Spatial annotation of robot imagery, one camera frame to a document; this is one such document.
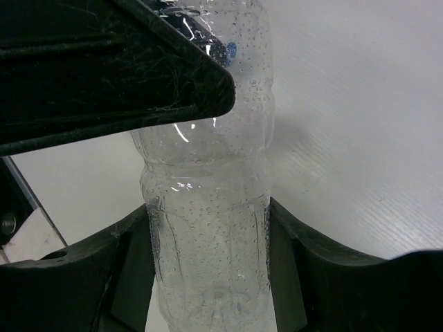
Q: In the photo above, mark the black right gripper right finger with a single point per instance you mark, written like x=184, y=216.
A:
x=318, y=284

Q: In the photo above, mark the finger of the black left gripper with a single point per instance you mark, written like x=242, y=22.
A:
x=76, y=70

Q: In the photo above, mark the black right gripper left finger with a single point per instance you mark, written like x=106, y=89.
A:
x=101, y=283

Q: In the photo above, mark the clear bottle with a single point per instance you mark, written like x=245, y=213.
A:
x=207, y=183

